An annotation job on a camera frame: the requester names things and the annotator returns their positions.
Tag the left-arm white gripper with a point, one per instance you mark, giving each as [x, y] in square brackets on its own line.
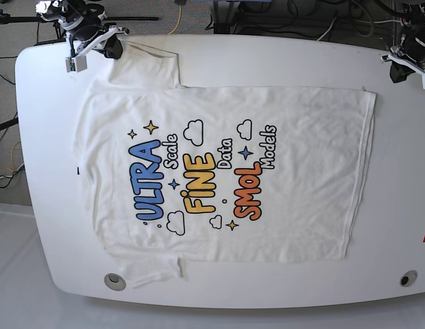
[405, 61]

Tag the right-arm white gripper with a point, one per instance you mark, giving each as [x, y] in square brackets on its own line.
[104, 40]

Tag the white printed T-shirt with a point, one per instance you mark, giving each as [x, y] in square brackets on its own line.
[172, 174]

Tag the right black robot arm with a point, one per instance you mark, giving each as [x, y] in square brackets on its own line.
[72, 15]

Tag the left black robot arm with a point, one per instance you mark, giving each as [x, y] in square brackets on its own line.
[413, 24]

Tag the black tripod stand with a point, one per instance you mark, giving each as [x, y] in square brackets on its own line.
[6, 19]

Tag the right table grommet hole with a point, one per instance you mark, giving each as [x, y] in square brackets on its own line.
[408, 278]

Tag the table grommet hole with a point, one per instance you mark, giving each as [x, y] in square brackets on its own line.
[114, 282]
[408, 278]

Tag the left table grommet hole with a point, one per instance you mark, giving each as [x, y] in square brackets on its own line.
[114, 282]

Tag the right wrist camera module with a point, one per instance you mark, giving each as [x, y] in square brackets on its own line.
[76, 64]

